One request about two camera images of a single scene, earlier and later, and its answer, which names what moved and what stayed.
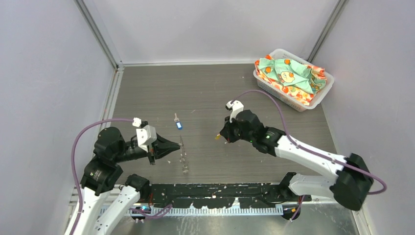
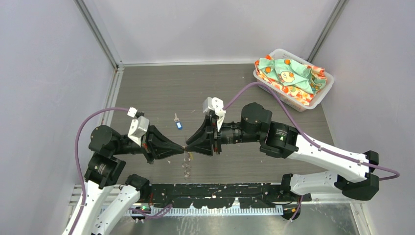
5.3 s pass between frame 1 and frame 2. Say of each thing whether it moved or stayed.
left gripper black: stayed
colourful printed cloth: stayed
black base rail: stayed
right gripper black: moved
